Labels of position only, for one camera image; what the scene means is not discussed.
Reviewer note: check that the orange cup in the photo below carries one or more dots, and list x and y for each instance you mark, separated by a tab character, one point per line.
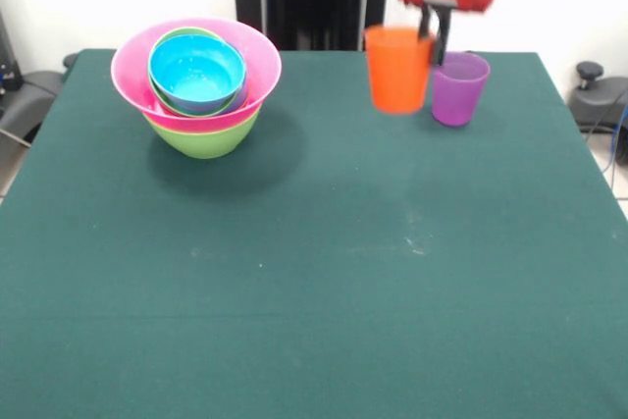
397	75

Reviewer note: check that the large pink bowl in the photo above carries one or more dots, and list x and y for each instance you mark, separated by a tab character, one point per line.
265	61

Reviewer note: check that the dark blue bowl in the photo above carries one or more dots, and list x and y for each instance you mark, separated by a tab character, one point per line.
238	97

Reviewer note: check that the small light blue footed bowl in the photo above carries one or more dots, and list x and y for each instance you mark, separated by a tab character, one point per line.
196	70

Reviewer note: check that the small green bowl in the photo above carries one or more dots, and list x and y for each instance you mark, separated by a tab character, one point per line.
162	38

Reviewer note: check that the purple cup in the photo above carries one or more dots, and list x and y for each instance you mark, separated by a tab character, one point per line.
458	95

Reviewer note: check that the black equipment with knob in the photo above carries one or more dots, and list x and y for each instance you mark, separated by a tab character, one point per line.
596	100

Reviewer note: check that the dark green tablecloth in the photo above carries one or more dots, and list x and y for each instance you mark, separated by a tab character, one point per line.
441	267

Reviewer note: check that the large green bowl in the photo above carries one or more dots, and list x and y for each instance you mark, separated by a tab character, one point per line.
206	141

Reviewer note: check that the black round knob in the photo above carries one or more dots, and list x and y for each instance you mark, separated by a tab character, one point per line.
70	61

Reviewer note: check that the black and grey equipment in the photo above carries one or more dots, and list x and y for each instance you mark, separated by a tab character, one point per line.
29	95

